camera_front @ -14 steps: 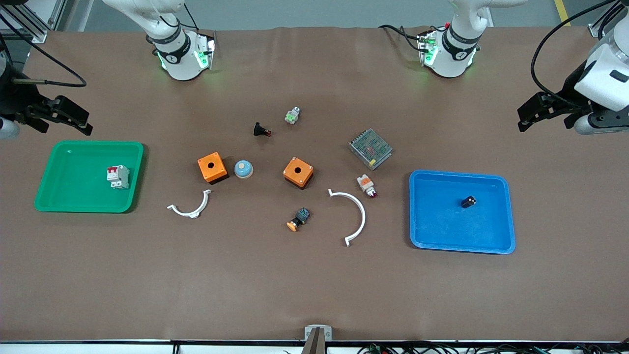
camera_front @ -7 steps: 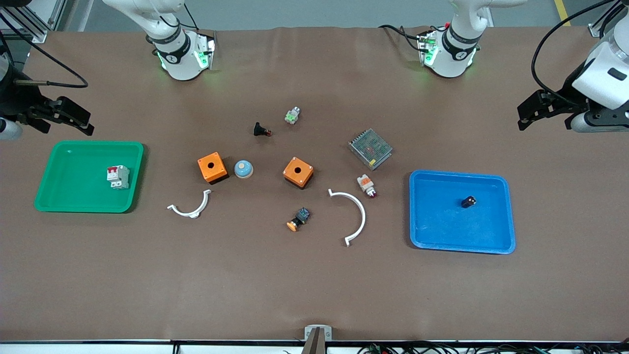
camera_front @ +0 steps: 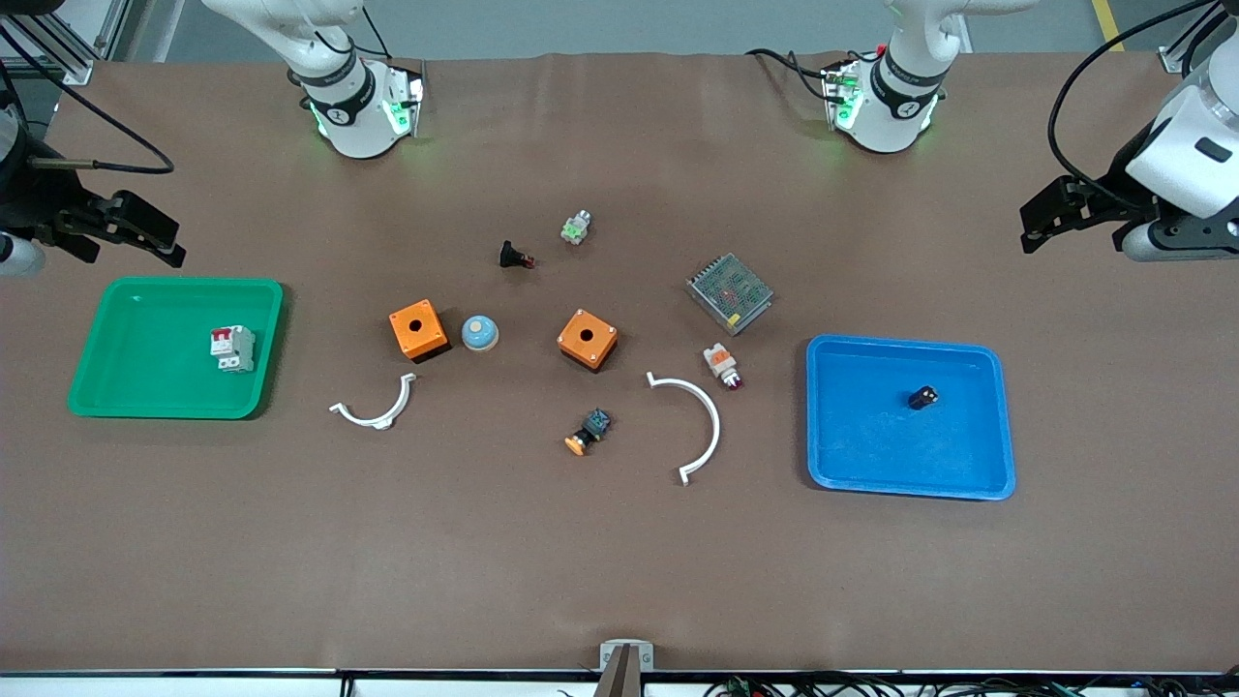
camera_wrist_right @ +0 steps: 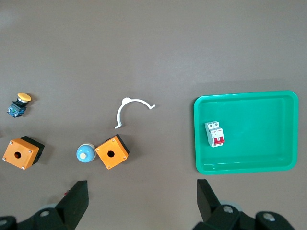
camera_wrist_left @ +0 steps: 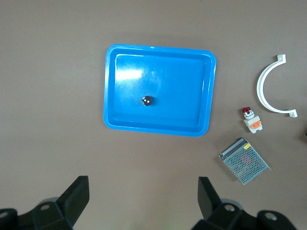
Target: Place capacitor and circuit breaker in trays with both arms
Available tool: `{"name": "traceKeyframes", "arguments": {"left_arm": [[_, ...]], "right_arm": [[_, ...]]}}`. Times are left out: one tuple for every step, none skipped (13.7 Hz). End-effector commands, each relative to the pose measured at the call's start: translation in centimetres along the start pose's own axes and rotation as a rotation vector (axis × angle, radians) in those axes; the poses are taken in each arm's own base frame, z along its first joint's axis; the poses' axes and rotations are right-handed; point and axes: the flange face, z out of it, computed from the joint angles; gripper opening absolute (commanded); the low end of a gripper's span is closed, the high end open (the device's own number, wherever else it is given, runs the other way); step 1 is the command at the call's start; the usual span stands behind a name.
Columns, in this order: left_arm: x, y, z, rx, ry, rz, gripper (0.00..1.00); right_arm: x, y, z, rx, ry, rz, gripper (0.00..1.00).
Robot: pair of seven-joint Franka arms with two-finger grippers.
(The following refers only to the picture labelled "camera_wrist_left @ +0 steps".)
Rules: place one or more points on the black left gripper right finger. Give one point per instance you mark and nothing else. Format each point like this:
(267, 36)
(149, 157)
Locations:
(208, 203)

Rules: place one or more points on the blue plastic tray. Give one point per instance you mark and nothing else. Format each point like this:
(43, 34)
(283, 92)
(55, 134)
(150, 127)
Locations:
(180, 95)

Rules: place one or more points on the perforated metal power supply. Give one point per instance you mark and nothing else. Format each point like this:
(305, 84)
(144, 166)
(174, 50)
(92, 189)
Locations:
(247, 163)

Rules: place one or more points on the brown table mat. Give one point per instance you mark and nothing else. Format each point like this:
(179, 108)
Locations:
(48, 95)

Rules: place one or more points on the red indicator lamp orange block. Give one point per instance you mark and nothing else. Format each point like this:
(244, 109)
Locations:
(253, 122)

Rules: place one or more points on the large white curved clamp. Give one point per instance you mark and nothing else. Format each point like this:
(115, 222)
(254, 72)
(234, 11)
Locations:
(259, 86)

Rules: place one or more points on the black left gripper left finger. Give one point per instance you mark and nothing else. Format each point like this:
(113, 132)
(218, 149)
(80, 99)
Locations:
(72, 198)

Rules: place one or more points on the black cylindrical capacitor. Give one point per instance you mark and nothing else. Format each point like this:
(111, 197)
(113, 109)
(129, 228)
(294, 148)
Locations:
(147, 100)

